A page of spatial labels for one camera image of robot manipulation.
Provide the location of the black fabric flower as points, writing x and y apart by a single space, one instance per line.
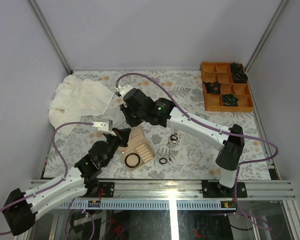
239 77
236 67

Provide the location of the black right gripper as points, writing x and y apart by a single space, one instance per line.
125 109

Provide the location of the black flower orange dots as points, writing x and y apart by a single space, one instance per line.
212 87

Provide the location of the beige jewelry box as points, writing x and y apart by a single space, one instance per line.
139 145

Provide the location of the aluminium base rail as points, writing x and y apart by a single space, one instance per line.
179 194

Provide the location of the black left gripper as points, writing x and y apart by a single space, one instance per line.
123 136

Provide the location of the orange wooden divided tray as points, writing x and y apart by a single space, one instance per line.
220 72

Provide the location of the white crumpled cloth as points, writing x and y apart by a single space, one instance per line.
75 98

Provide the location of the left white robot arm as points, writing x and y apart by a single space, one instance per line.
24 208

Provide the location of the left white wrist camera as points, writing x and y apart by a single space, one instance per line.
104 126

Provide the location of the black flower green swirls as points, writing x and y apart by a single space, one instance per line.
229 100

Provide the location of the black fabric flower top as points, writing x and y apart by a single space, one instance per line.
236 67

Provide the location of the black bangle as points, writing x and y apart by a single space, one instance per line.
132 160

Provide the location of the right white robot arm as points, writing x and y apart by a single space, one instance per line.
218 136

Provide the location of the floral patterned tablecloth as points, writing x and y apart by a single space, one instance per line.
156 127

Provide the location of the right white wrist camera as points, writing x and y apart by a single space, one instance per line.
121 91

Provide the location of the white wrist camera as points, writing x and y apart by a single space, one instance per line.
104 126
121 91

